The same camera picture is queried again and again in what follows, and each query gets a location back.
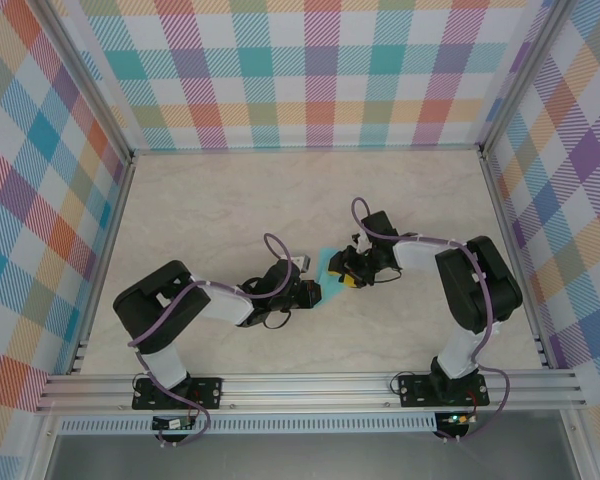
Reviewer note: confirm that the green circuit board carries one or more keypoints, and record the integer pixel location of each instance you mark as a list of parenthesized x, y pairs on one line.
[(172, 424)]

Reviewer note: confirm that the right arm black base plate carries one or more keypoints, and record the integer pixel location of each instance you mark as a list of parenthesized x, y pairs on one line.
[(415, 392)]

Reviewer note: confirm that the aluminium side rail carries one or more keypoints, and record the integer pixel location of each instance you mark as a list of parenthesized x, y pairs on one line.
[(107, 250), (515, 240)]

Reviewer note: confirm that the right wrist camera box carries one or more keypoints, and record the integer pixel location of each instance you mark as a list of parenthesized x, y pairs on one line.
[(362, 242)]

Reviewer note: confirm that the wide aluminium mounting rail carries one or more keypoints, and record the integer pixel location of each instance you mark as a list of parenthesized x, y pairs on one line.
[(305, 390)]

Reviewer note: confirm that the aluminium corner post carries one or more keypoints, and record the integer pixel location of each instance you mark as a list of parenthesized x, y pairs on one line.
[(525, 75), (85, 80)]

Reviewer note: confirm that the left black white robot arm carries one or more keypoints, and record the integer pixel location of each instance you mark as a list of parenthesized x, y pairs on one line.
[(225, 305)]

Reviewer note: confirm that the light blue cloth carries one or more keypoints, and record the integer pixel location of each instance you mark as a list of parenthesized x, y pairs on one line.
[(332, 290)]

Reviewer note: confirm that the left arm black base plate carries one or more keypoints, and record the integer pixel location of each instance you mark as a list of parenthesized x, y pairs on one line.
[(207, 392)]

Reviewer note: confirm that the small circuit board with LED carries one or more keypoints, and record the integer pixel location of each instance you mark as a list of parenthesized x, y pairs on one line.
[(457, 419)]

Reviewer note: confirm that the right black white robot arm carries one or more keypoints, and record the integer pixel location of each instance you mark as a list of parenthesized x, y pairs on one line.
[(420, 255)]

